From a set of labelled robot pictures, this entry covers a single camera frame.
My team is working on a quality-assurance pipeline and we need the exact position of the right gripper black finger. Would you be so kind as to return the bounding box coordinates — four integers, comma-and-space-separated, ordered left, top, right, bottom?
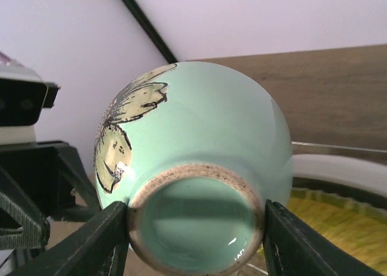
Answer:
263, 200, 380, 276

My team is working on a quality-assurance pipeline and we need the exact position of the mint green small bowl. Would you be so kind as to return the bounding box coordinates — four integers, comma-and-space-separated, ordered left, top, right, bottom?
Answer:
94, 62, 293, 275

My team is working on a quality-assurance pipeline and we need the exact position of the white plate blue spiral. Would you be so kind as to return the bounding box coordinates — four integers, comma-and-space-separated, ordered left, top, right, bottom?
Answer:
292, 154, 387, 197

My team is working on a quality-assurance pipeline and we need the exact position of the wire dish rack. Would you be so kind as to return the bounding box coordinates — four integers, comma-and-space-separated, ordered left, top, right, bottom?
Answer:
247, 140, 387, 274

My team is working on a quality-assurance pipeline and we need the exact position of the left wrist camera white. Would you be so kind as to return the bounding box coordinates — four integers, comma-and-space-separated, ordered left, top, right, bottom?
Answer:
0, 53, 60, 145

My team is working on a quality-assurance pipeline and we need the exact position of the woven bamboo mat round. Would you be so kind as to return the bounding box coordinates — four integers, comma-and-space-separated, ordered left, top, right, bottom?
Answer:
285, 188, 387, 275

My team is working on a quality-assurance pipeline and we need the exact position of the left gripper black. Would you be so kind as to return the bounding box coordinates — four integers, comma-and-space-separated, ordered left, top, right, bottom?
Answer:
1, 141, 129, 276

